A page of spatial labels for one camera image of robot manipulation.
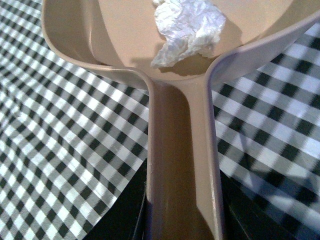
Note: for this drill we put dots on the black white checkered bedsheet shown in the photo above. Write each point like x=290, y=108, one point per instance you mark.
x=71, y=141

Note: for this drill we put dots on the white tissue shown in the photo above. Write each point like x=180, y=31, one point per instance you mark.
x=190, y=27

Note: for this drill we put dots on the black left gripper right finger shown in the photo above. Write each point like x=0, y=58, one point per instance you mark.
x=255, y=212

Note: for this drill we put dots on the beige plastic dustpan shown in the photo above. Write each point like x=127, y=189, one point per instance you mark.
x=118, y=39

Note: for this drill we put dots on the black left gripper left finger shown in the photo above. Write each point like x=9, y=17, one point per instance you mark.
x=126, y=218

